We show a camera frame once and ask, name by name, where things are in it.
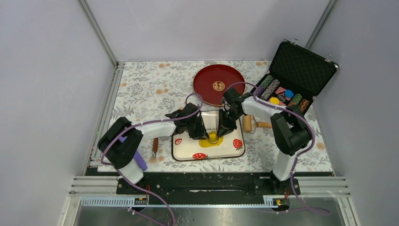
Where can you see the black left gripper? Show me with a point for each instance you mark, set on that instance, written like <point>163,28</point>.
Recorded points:
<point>201,133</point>

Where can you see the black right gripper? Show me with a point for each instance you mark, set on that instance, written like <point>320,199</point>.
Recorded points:
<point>225,128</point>

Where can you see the yellow dough piece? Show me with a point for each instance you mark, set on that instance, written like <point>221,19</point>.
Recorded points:
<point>205,143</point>

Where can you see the wooden dough roller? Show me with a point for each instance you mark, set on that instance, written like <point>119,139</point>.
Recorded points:
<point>249,124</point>

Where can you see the strawberry print rectangular tray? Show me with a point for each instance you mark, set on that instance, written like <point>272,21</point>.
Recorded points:
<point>229,146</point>

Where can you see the clear tape roll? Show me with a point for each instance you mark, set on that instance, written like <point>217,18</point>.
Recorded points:
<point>213,138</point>

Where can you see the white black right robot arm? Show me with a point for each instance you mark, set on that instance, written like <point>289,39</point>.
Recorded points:
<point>293,135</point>

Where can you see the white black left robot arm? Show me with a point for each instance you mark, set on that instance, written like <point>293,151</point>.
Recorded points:
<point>109,143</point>

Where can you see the floral tablecloth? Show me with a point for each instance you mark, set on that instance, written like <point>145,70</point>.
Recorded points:
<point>149,90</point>

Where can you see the round red lacquer tray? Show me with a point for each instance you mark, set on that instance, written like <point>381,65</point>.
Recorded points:
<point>213,80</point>

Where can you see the yellow poker chip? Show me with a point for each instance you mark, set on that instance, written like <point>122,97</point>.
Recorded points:
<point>274,100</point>

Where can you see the blue poker chip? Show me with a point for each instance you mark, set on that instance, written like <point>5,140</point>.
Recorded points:
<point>288,94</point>

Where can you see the purple cylindrical tool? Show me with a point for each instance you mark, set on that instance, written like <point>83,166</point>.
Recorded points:
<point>138,159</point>

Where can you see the black poker chip case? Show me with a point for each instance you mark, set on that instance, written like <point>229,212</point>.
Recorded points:
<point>300,71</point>

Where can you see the metal scraper wooden handle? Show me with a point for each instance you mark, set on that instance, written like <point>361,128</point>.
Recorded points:
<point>155,146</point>

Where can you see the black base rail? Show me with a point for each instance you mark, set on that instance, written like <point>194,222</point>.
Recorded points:
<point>208,188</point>

